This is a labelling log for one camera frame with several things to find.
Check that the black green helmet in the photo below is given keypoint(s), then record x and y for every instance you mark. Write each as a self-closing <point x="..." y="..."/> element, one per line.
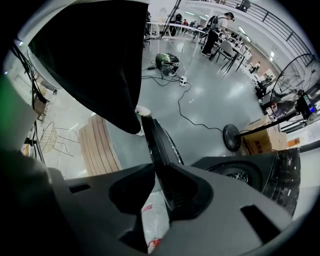
<point x="166" y="61"/>

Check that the white power strip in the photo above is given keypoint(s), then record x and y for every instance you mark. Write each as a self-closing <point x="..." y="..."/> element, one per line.
<point x="183" y="81"/>

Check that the brown cardboard box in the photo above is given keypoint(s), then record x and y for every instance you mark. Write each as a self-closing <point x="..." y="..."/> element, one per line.
<point x="260" y="140"/>

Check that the person's black trousers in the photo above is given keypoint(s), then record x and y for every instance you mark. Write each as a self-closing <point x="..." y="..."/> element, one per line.
<point x="95" y="62"/>

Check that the black floor fan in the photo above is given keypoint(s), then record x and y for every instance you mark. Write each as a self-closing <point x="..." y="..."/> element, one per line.
<point x="295" y="82"/>

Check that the person's white shoe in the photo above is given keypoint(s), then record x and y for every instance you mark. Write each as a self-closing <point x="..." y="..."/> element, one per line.
<point x="141" y="131"/>
<point x="143" y="110"/>

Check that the wooden slat platform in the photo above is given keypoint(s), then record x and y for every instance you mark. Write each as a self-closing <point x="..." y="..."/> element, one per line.
<point x="100" y="147"/>

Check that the grey chair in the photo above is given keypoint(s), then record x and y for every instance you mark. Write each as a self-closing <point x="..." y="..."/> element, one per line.
<point x="227" y="48"/>

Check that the black metal railing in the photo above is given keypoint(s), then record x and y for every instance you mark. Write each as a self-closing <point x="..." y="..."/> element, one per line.
<point x="275" y="17"/>

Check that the long white table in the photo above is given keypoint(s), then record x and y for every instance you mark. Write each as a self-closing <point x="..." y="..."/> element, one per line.
<point x="175" y="25"/>

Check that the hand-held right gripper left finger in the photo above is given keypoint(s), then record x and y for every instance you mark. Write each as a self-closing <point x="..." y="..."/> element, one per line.
<point x="100" y="200"/>

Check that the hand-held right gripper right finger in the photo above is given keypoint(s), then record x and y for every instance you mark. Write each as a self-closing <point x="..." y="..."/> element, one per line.
<point x="225" y="220"/>

